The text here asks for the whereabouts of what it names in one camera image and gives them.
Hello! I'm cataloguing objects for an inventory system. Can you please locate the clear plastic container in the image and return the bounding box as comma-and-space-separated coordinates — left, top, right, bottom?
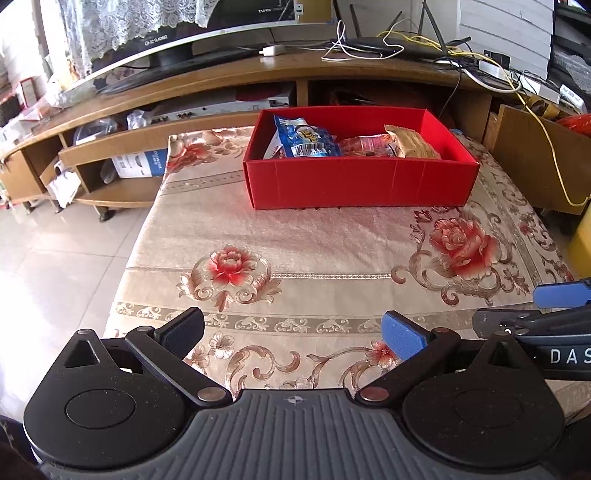
74, 117, 118, 146

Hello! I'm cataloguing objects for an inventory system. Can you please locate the black cable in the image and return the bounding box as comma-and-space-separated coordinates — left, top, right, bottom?
438, 69, 462, 125

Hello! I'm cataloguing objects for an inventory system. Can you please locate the silver AV receiver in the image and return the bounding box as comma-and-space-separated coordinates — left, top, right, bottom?
148, 88, 296, 116

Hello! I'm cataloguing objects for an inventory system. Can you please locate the brown cardboard box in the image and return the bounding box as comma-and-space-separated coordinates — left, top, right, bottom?
489, 104, 591, 215

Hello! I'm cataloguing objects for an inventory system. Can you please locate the white and blue box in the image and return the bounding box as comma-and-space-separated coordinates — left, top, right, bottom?
112, 150, 168, 178

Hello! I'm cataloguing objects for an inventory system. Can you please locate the black power adapter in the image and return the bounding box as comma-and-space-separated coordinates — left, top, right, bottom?
482, 48, 511, 68

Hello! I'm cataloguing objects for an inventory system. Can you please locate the yellow cable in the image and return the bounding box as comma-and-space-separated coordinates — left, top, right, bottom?
379, 30, 591, 207

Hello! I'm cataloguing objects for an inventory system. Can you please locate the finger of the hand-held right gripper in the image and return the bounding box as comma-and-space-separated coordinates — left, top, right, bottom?
533, 278, 591, 309
473, 305, 591, 339

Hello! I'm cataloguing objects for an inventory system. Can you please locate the blue cartoon snack packet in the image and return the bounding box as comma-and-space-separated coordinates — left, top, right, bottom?
272, 114, 343, 159

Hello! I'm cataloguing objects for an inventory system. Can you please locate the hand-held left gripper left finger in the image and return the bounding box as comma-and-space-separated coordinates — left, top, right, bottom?
62, 307, 233, 408

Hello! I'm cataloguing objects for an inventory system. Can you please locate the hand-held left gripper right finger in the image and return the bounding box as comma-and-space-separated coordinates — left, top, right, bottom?
355, 310, 525, 408

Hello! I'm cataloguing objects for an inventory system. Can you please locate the thick white power cord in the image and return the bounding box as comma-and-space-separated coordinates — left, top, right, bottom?
457, 65, 523, 94

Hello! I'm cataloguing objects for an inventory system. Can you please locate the black router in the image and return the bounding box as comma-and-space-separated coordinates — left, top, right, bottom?
344, 2, 472, 61

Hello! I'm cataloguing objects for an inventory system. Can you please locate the orange plastic bag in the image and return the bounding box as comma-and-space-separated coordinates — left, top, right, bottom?
558, 115, 591, 137

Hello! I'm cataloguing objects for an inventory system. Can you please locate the white power strip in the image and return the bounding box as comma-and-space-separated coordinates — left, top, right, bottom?
478, 60, 583, 109

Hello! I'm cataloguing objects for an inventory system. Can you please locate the white lace cloth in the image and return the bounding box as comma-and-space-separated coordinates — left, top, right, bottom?
60, 0, 222, 77

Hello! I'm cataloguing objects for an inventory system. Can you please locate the red cardboard box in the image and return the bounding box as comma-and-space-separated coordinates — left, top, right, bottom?
243, 106, 481, 210

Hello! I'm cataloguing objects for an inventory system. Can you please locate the tan biscuit packet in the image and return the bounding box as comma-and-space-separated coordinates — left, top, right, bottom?
385, 124, 441, 159

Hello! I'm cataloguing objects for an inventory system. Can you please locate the wooden TV cabinet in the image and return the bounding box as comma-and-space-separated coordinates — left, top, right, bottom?
0, 41, 591, 217

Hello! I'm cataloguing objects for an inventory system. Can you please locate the orange blue-label snack packet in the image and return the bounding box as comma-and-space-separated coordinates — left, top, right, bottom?
339, 134, 398, 158

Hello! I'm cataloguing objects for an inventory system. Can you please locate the stack of papers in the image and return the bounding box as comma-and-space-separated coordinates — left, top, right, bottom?
46, 168, 84, 208

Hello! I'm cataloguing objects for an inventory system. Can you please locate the brown board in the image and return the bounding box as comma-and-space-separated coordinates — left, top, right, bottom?
295, 0, 335, 24

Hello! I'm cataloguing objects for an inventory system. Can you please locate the thin white cable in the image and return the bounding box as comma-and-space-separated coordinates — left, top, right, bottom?
321, 18, 404, 63

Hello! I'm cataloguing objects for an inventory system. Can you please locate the television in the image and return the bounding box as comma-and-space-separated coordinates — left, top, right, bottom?
88, 0, 333, 95

